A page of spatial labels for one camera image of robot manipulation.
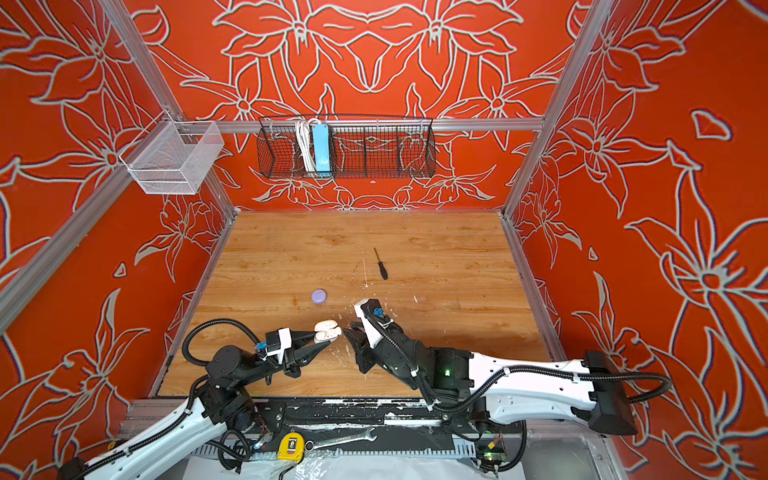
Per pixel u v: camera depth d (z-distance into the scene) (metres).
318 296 0.93
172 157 0.92
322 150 0.90
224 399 0.58
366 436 0.71
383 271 1.01
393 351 0.43
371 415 0.74
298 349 0.64
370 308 0.54
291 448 0.67
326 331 0.64
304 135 0.88
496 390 0.46
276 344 0.55
